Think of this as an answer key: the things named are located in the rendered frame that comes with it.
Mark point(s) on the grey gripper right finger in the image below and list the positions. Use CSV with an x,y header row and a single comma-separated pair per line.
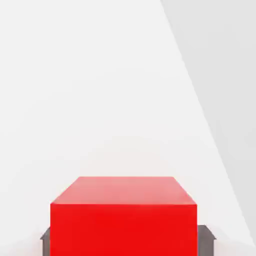
x,y
205,243

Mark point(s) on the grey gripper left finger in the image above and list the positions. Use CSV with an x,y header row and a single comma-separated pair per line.
x,y
46,245

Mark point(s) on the small red cube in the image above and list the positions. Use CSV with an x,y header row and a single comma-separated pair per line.
x,y
123,226

